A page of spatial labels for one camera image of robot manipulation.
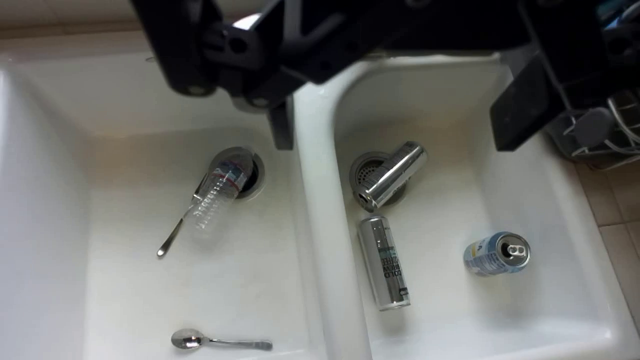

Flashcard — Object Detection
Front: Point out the short metal spoon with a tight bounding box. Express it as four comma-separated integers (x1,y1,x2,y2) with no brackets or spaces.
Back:
168,326,277,355

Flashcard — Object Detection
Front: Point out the metal sink drain strainer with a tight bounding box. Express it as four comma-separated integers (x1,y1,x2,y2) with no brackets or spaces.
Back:
348,150,411,210
206,147,267,202

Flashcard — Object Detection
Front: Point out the plain shiny silver can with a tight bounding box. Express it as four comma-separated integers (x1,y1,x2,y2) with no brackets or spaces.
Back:
354,141,429,214

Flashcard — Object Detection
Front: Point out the long metal spoon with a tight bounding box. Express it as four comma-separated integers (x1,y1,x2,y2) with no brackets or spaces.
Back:
155,159,259,262

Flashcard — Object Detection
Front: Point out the white double basin sink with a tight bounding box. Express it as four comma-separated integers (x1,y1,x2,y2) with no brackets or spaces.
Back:
0,49,640,360

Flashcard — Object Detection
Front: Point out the silver can with print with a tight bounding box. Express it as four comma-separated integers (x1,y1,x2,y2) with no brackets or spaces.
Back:
358,212,412,315

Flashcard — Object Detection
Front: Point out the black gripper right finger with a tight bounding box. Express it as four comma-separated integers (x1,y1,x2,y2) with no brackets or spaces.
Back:
488,46,558,155

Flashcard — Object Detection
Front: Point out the sink drain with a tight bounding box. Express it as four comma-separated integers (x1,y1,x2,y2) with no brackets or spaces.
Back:
463,230,535,279

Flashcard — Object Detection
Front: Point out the dark wire dish rack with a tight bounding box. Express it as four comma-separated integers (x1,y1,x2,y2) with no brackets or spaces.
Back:
542,0,640,169

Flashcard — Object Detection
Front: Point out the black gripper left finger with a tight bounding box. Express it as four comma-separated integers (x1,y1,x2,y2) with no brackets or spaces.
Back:
267,92,297,152

